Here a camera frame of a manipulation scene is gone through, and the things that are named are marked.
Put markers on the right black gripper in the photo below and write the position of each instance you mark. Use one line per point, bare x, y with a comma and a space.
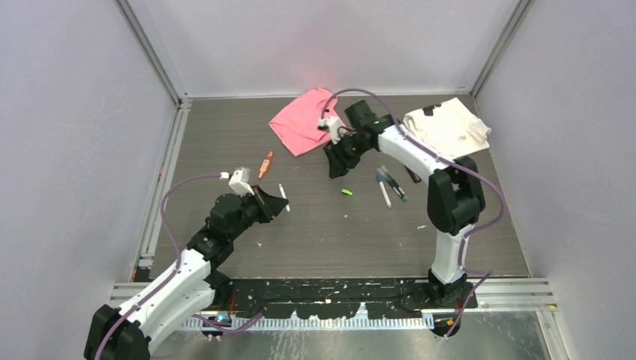
340, 164

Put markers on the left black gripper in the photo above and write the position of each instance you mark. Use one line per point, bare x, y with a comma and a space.
269, 205

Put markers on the white marker pen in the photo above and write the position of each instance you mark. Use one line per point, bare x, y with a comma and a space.
284, 196

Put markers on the black pen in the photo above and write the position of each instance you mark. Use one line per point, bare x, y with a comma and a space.
388, 177

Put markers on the green gel pen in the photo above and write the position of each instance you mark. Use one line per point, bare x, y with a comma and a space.
404, 198

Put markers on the black green highlighter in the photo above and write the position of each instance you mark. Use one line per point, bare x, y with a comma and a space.
415, 178

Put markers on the white blue marker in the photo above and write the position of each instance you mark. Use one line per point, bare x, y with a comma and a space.
383, 190

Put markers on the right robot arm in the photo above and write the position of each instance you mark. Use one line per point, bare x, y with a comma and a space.
455, 197

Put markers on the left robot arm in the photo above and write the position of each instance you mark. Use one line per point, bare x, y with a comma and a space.
137, 327

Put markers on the orange highlighter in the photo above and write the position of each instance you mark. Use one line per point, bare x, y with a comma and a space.
265, 165

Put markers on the pink cloth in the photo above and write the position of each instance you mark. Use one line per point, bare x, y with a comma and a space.
296, 125

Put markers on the white cloth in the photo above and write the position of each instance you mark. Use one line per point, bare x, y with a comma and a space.
449, 128

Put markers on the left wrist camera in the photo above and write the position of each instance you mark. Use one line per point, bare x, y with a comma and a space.
238, 181

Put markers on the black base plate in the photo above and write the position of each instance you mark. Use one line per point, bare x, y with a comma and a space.
336, 298

